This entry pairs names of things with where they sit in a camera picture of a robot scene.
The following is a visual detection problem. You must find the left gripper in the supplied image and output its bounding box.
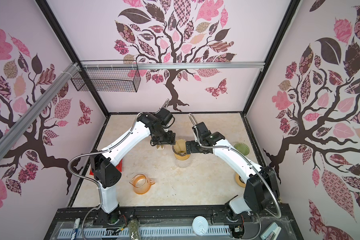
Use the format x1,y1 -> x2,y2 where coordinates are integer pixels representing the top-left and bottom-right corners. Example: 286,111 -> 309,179
152,126 -> 176,145

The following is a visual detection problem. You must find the brown paper coffee filter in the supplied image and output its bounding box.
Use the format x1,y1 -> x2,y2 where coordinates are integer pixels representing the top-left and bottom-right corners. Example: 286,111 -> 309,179
173,139 -> 187,156

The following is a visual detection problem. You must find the clear glass carafe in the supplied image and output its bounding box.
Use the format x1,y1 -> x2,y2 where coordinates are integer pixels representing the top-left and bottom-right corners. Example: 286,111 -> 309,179
175,159 -> 192,168

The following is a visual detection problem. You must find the orange glass pitcher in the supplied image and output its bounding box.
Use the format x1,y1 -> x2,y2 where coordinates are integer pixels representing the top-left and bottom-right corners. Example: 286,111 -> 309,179
129,174 -> 156,195

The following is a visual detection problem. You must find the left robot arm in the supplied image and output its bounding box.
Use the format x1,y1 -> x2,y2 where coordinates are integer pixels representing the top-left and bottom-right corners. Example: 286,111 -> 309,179
90,108 -> 176,214

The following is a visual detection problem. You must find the green glass dripper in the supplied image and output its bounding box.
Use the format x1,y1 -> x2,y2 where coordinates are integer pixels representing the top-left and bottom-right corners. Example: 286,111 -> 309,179
234,143 -> 250,156

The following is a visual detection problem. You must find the red snack packet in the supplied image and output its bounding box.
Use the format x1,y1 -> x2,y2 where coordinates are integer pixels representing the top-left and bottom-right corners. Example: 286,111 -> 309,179
90,160 -> 123,176

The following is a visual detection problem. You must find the white stapler device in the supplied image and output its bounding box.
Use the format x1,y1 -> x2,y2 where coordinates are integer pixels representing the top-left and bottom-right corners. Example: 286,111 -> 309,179
260,222 -> 282,240

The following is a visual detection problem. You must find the white marker pen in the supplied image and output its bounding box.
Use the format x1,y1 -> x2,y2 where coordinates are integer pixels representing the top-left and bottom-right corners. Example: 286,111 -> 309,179
70,218 -> 81,240

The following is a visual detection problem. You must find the back aluminium rail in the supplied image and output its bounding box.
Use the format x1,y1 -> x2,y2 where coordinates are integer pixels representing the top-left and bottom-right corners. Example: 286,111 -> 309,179
82,61 -> 265,70

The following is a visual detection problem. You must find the aluminium rail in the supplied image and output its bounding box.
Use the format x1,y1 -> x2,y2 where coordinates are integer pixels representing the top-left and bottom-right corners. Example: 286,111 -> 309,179
82,61 -> 265,70
0,63 -> 79,161

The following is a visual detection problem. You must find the black wire basket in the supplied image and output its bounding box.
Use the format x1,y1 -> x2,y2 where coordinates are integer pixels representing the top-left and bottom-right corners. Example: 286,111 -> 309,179
71,60 -> 142,93

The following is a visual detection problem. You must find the white cable duct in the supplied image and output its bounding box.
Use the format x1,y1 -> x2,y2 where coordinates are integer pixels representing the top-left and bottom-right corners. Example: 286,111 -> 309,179
52,226 -> 231,240

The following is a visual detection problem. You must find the left aluminium rail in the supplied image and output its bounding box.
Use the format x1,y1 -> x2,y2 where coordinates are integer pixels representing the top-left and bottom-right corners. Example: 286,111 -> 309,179
0,63 -> 79,161

